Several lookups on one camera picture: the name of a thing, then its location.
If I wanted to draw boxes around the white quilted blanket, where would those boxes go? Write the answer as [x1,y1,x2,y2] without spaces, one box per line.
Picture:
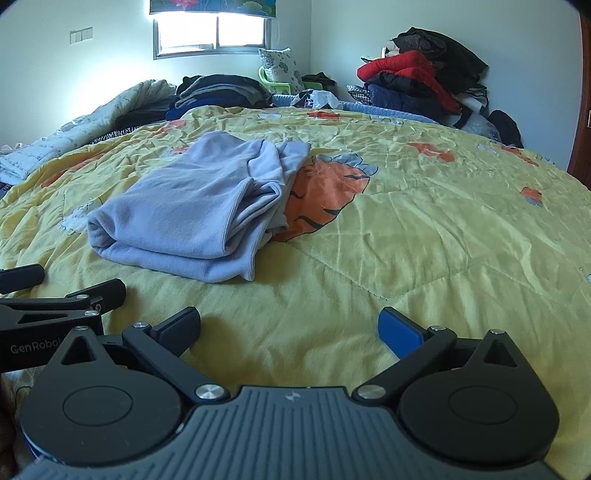
[0,79,178,185]

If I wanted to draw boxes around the black jacket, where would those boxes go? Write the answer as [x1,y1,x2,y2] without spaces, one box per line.
[392,27,489,88]

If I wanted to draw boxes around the floral roller blind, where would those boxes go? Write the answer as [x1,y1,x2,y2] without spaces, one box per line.
[150,0,278,17]

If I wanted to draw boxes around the red puffer jacket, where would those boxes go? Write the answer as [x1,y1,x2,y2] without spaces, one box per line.
[358,50,462,116]

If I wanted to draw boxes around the light blue knitted blanket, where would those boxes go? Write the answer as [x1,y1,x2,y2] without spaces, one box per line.
[272,93,444,123]

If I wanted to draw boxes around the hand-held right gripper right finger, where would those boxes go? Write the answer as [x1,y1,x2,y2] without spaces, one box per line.
[353,307,536,409]

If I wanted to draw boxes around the light blue knit dress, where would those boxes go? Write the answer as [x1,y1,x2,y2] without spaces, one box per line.
[87,131,312,283]

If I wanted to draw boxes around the yellow printed quilt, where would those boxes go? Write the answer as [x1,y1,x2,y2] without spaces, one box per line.
[0,105,591,467]

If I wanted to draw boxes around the window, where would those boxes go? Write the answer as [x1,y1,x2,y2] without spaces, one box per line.
[152,13,273,60]

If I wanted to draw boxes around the black clothing heap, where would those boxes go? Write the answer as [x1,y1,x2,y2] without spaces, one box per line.
[302,71,338,91]

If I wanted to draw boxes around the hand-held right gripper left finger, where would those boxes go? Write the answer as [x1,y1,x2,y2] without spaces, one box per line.
[54,305,232,409]

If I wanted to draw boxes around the black and white striped cloth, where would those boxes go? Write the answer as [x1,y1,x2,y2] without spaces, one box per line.
[92,124,139,144]

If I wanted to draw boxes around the white plastic bag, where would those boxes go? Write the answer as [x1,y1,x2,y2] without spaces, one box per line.
[309,90,342,110]

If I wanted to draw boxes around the stack of dark folded clothes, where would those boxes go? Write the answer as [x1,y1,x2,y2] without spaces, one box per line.
[166,74,273,121]

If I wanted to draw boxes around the wooden door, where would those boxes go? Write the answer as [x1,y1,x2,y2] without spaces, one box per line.
[568,14,591,190]

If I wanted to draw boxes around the black bag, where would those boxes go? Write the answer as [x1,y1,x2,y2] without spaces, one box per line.
[488,110,525,148]

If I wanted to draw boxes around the navy jacket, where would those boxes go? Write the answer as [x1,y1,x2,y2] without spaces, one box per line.
[367,83,455,119]

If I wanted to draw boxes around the floral pillow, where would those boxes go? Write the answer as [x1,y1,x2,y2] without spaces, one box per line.
[259,47,305,93]

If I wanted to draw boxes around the green plastic chair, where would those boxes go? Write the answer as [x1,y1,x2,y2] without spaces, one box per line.
[257,66,324,96]

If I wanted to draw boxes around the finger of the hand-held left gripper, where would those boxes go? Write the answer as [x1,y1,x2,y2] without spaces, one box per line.
[0,279,127,325]
[0,264,46,294]

